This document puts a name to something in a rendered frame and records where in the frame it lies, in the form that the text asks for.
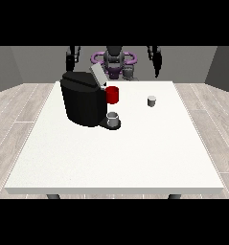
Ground grey robot trunk purple rings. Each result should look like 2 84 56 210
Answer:
90 46 140 81

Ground small grey cup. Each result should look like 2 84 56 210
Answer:
106 111 120 128

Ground black coffee machine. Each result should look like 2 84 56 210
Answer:
59 70 122 130

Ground pale grey machine lid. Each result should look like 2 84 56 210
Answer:
88 62 107 87

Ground red pod holder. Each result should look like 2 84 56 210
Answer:
104 85 120 105

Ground small grey coffee pod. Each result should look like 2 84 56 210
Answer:
147 95 157 108

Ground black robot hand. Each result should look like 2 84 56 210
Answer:
65 55 77 74
151 53 163 79

